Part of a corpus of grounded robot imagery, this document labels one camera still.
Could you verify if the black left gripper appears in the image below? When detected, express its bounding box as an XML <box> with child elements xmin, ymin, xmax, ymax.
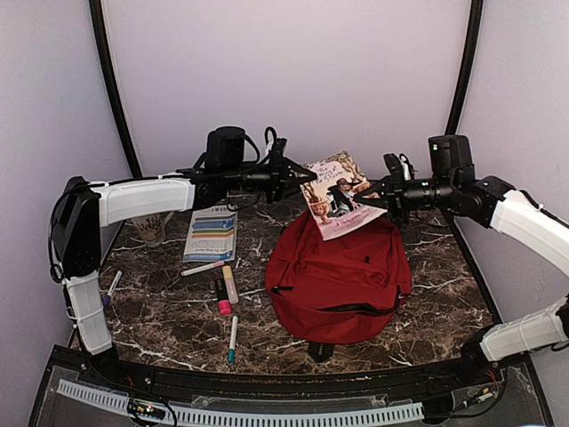
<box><xmin>223</xmin><ymin>149</ymin><xmax>317</xmax><ymax>203</ymax></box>

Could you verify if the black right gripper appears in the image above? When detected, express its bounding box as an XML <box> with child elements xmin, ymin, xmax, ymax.
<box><xmin>356</xmin><ymin>164</ymin><xmax>458</xmax><ymax>224</ymax></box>

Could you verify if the Taming of the Shrew book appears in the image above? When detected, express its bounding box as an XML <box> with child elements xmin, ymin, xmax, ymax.
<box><xmin>301</xmin><ymin>150</ymin><xmax>387</xmax><ymax>241</ymax></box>

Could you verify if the white blue workbook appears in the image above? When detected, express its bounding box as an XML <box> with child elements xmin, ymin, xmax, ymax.
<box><xmin>182</xmin><ymin>205</ymin><xmax>237</xmax><ymax>262</ymax></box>

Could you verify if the red student backpack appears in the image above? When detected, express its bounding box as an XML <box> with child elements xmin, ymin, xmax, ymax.
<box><xmin>265</xmin><ymin>213</ymin><xmax>413</xmax><ymax>344</ymax></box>

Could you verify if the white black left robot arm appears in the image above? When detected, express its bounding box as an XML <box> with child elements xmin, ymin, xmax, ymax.
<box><xmin>47</xmin><ymin>126</ymin><xmax>317</xmax><ymax>388</ymax></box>

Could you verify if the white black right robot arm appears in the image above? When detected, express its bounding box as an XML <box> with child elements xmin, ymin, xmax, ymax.
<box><xmin>354</xmin><ymin>134</ymin><xmax>568</xmax><ymax>386</ymax></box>

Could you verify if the pastel yellow pink highlighter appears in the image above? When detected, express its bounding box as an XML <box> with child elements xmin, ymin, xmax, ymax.
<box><xmin>222</xmin><ymin>265</ymin><xmax>238</xmax><ymax>304</ymax></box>

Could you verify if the white pink-tipped marker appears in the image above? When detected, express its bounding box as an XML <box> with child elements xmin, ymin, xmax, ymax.
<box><xmin>180</xmin><ymin>261</ymin><xmax>225</xmax><ymax>277</ymax></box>

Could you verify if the black pink highlighter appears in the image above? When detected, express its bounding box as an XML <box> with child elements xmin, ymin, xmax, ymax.
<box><xmin>214</xmin><ymin>278</ymin><xmax>232</xmax><ymax>316</ymax></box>

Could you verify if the white patterned mug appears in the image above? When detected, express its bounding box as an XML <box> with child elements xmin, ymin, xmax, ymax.
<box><xmin>131</xmin><ymin>212</ymin><xmax>174</xmax><ymax>248</ymax></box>

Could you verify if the white teal marker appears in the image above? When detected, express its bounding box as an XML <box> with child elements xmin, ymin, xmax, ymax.
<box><xmin>228</xmin><ymin>315</ymin><xmax>239</xmax><ymax>364</ymax></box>

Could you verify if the white purple marker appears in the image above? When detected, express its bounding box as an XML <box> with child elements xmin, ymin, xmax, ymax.
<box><xmin>102</xmin><ymin>270</ymin><xmax>123</xmax><ymax>307</ymax></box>

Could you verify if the small circuit board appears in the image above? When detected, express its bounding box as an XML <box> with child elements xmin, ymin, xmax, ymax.
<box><xmin>127</xmin><ymin>399</ymin><xmax>166</xmax><ymax>420</ymax></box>

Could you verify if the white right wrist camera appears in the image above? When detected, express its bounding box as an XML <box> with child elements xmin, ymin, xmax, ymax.
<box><xmin>383</xmin><ymin>153</ymin><xmax>416</xmax><ymax>181</ymax></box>

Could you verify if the right black frame post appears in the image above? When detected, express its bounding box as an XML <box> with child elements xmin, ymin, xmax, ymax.
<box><xmin>445</xmin><ymin>0</ymin><xmax>484</xmax><ymax>135</ymax></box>

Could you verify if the black frame post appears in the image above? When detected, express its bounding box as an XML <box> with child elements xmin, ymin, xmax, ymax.
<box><xmin>445</xmin><ymin>0</ymin><xmax>484</xmax><ymax>135</ymax></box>
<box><xmin>88</xmin><ymin>0</ymin><xmax>142</xmax><ymax>178</ymax></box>

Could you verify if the left black frame post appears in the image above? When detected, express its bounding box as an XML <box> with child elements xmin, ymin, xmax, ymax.
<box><xmin>88</xmin><ymin>0</ymin><xmax>142</xmax><ymax>178</ymax></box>

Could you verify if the white slotted cable duct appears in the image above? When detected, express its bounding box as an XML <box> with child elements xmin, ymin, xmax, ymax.
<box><xmin>56</xmin><ymin>379</ymin><xmax>425</xmax><ymax>426</ymax></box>

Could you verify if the black front rail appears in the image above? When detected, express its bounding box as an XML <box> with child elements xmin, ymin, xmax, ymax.
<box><xmin>36</xmin><ymin>342</ymin><xmax>537</xmax><ymax>400</ymax></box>

